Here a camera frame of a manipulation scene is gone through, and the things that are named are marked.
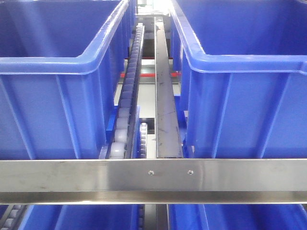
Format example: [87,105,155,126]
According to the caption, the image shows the white roller track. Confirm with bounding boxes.
[106,23,144,160]

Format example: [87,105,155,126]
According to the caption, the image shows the large blue bin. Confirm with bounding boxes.
[0,0,136,160]
[171,0,307,158]

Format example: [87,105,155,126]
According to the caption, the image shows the large blue bin right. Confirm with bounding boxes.
[171,0,307,158]

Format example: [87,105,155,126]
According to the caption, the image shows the steel divider rail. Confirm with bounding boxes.
[154,17,183,158]

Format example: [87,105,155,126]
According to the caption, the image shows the large blue bin left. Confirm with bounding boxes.
[0,0,136,160]

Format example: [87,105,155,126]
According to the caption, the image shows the lower blue bin left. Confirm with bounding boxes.
[19,205,142,230]

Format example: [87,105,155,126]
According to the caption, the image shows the lower blue bin right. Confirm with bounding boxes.
[169,204,307,230]

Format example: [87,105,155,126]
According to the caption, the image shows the steel front shelf rail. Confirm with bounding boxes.
[0,159,307,204]

